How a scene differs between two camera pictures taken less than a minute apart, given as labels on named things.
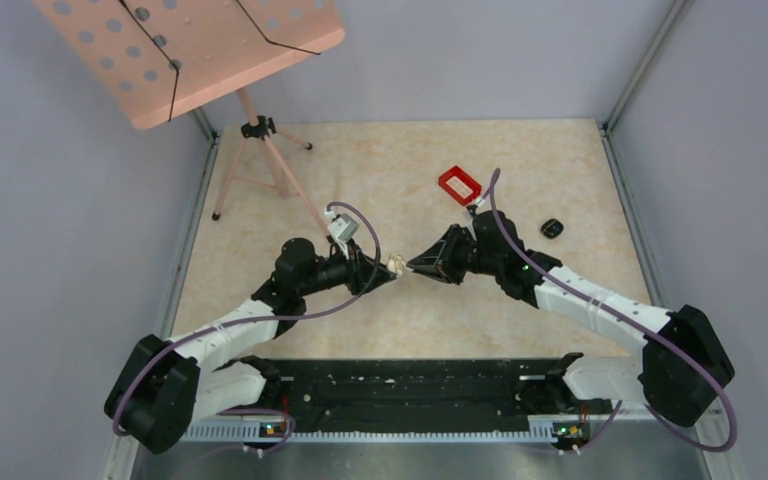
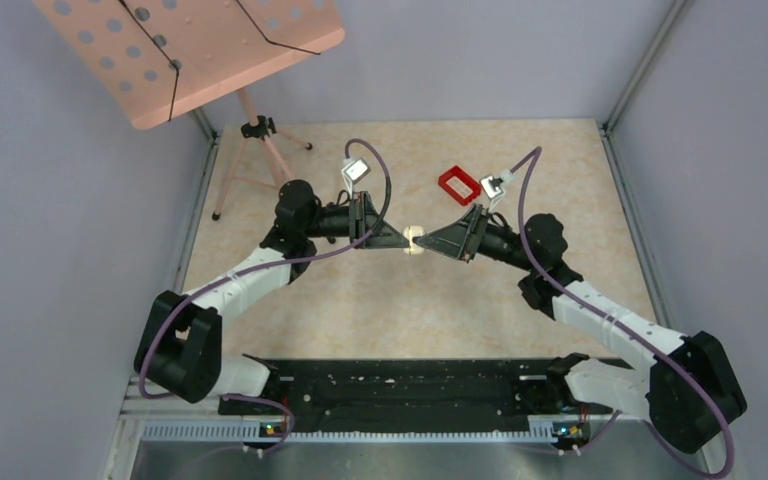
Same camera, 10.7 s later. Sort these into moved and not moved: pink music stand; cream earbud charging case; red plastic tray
Moved: cream earbud charging case
Not moved: pink music stand; red plastic tray
